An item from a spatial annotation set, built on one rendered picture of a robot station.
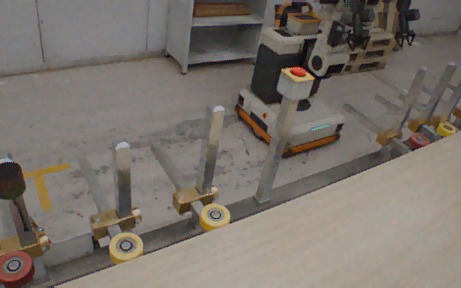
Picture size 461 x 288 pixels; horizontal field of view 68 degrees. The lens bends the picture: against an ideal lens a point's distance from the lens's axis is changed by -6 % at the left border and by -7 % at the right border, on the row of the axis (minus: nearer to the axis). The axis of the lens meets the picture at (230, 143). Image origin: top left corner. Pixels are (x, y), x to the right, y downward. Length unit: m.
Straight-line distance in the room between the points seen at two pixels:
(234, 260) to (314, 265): 0.20
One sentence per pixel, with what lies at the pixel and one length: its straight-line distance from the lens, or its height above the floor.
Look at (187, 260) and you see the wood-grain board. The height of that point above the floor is 0.90.
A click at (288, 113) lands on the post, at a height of 1.10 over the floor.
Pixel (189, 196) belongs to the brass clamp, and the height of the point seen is 0.86.
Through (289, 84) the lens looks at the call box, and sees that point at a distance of 1.04.
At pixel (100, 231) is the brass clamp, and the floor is 0.85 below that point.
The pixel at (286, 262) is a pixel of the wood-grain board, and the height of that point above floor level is 0.90.
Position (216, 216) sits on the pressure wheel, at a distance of 0.99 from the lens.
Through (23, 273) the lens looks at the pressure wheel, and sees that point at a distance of 0.91.
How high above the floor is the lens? 1.64
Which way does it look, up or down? 36 degrees down
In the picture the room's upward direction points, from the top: 11 degrees clockwise
